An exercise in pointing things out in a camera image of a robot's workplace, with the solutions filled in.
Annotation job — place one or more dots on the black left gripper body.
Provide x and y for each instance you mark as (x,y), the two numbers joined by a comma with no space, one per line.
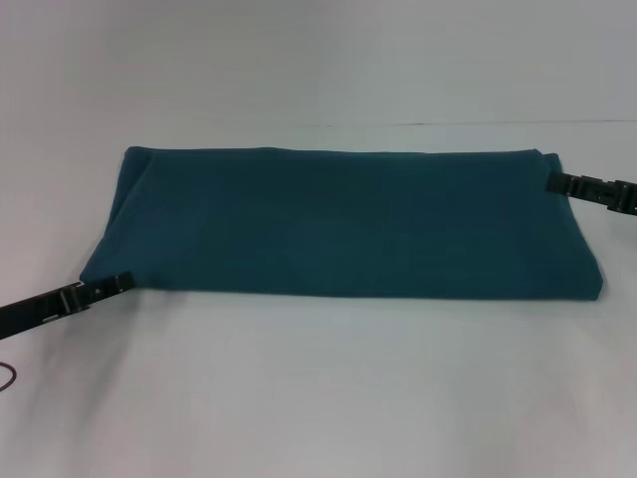
(35,309)

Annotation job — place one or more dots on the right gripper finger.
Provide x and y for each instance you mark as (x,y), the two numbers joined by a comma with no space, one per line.
(577,185)

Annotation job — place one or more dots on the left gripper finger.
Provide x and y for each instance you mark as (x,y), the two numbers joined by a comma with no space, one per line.
(104,289)

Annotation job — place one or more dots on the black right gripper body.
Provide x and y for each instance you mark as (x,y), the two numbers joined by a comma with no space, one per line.
(624,195)

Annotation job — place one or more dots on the teal blue t-shirt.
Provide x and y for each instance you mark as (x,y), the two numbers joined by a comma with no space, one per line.
(338,224)

